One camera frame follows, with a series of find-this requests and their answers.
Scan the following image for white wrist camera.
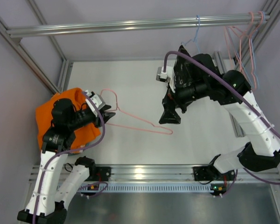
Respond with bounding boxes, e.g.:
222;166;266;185
156;66;174;83
84;90;105;117

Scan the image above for blue wire hanger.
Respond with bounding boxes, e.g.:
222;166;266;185
181;15;201;55

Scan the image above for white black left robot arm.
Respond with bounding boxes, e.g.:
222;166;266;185
17;93;115;224

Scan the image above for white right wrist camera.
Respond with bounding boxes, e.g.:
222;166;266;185
156;66;174;83

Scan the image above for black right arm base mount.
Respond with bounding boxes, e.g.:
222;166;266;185
192;165;236;183

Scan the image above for aluminium front rail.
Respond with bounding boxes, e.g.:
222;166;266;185
29;164;280;182

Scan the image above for pink wire hanger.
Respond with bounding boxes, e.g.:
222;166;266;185
100;89;174;135

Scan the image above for black white patterned trousers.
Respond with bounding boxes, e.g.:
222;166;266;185
174;55;195;89

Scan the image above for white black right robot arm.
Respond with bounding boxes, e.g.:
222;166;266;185
156;52;280;181

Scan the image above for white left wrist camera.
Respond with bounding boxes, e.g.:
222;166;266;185
84;90;105;117

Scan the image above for grey slotted cable duct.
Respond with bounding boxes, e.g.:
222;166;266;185
56;182;224;193

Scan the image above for aluminium hanging rail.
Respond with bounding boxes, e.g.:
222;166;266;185
7;12;270;38

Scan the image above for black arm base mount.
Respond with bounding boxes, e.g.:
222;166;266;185
86;166;112;182

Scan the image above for plain orange trousers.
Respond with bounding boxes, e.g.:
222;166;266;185
35;88;101;149

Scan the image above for pink hanger on rail end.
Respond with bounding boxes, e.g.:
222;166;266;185
224;12;265;89

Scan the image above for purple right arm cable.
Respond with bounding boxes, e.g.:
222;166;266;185
165;50;280;186

